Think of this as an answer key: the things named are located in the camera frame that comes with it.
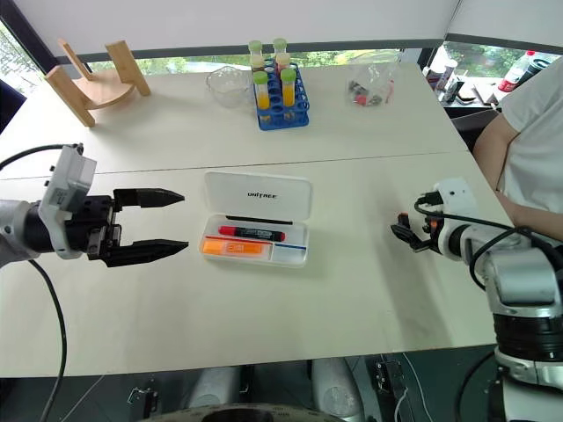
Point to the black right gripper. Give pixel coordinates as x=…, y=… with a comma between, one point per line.
x=431, y=235

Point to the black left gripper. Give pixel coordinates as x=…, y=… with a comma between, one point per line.
x=90, y=224

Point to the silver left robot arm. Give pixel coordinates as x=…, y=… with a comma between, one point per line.
x=13, y=233

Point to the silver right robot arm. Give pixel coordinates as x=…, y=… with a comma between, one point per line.
x=519, y=281

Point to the orange highlighter marker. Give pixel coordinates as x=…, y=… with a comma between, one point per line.
x=233, y=248

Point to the red marker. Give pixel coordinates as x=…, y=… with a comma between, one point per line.
x=250, y=233

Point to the white plastic pencil case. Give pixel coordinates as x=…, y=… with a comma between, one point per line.
x=257, y=198

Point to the thin black pen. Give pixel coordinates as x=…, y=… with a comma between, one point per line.
x=259, y=219

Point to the white eraser with blue edge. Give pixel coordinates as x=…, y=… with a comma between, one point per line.
x=288, y=255

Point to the wooden stand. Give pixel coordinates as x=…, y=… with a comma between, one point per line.
x=105, y=90

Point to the black table clamp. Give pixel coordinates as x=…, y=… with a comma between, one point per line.
x=145, y=399
x=389, y=378

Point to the clear plastic bag with parts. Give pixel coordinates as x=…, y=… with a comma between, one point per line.
x=369, y=90

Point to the person in white t-shirt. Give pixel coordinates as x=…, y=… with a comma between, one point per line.
x=538, y=132

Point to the silver robot leg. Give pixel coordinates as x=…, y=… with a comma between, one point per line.
x=336, y=387
x=215, y=389

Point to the blue test tube rack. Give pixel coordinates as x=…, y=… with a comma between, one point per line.
x=281, y=116

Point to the green-capped tube with orange liquid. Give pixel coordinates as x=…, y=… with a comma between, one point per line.
x=262, y=94
x=288, y=90

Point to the beige-capped tube with brown contents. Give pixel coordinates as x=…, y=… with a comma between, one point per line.
x=257, y=61
x=282, y=60

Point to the red and white bottle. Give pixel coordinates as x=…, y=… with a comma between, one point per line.
x=516, y=72

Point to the green-capped tube with pale contents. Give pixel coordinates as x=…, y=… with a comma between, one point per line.
x=255, y=46
x=280, y=44

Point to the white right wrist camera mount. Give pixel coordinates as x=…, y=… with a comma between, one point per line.
x=455, y=193

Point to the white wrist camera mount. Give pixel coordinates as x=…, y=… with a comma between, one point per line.
x=455, y=193
x=66, y=184

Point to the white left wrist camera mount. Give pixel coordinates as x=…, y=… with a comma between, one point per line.
x=66, y=184

